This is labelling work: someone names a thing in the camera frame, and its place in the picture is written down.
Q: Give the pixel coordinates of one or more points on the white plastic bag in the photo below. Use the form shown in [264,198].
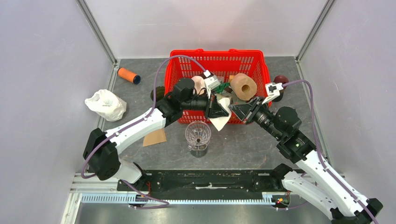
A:
[107,105]

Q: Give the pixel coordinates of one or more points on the black mounting rail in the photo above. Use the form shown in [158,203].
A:
[199,184]

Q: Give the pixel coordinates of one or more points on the white paper coffee filter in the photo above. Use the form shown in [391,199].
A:
[222,120]

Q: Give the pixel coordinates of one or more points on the brown paper coffee filter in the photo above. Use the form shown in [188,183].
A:
[155,137]

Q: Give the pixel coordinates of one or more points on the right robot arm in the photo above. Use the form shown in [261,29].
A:
[329,192]

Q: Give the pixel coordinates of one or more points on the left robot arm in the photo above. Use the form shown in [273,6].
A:
[102,150]

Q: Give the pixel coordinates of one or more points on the orange cylinder with blue cap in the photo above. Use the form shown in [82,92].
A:
[129,75]

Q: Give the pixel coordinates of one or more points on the green crumpled wrapper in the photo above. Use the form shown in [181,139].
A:
[219,89]

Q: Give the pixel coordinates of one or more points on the clear glass dripper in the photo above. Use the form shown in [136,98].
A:
[198,133]

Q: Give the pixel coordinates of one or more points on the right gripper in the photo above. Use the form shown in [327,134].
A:
[250,109]

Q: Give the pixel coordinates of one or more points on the red plastic shopping basket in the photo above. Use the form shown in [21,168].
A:
[222,64]

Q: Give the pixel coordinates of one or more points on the dark green glass dripper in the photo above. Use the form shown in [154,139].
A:
[157,94]

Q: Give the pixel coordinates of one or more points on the white cable duct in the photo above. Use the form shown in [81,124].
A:
[125,198]

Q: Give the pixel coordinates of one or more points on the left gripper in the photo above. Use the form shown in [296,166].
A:
[214,108]

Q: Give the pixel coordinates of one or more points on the brown toilet paper roll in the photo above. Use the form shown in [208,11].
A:
[243,86]

